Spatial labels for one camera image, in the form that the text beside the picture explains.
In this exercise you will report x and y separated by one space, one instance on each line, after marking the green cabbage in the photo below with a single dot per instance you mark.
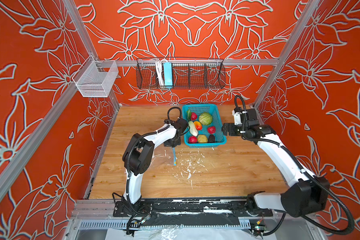
206 119

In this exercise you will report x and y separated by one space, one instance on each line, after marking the white radish with leaves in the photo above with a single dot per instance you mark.
192 127

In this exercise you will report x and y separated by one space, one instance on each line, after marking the clear zip top bag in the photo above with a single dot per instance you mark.
164 156

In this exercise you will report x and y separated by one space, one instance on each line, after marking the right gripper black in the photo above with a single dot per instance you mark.
231 131

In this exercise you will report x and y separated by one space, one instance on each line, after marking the white wire mesh basket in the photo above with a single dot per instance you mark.
95 80

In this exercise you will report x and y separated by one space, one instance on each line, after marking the orange yellow mango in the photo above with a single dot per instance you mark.
198 125

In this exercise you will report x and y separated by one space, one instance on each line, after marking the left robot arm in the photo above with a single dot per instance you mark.
139 154

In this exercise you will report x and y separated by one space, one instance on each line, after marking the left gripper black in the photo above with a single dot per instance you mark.
178 143

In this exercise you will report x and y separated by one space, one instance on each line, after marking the dark avocado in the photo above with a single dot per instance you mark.
211 139

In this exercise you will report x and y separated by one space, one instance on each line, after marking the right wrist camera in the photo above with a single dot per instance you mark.
237 117

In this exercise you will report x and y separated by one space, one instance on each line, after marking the small circuit board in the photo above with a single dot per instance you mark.
259 229

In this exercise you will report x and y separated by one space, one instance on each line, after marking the red fruit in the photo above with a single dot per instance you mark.
193 116
211 130
192 140

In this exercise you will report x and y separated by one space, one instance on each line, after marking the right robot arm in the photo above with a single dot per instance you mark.
307 192

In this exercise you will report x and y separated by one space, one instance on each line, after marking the teal plastic basket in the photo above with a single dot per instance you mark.
206 126

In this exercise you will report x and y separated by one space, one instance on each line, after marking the black wire wall basket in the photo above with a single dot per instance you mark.
188 73

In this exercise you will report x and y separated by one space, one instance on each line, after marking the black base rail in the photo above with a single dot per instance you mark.
190 212

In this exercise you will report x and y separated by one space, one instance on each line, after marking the light blue box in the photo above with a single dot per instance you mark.
168 75

